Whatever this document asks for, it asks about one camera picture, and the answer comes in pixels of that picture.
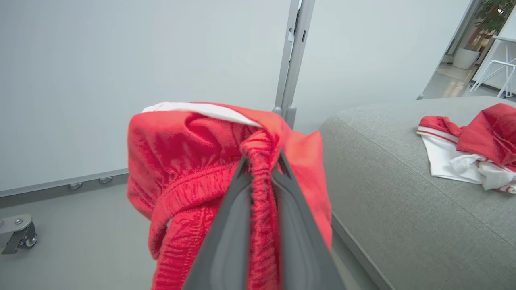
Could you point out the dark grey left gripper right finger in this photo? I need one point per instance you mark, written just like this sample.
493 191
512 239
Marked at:
302 249

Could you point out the red shorts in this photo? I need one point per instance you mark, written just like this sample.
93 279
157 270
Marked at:
181 153

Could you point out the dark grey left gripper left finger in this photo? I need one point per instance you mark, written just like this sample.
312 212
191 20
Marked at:
225 249

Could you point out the white plant pot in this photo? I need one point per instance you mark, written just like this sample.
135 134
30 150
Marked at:
465 58

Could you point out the red and white jersey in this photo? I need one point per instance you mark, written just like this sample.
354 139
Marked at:
487 133

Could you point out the grey partition caster wheel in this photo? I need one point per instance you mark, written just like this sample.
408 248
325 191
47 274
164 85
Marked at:
18 233

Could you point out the white metal frame table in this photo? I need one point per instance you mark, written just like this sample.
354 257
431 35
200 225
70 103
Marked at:
496 66

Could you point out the grey fabric sofa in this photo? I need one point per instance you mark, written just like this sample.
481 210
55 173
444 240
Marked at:
403 201

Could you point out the green potted plant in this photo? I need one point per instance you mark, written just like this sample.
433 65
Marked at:
492 16

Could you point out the white wheeled partition screen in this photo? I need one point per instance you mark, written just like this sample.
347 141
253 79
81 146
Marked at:
371 56
121 80

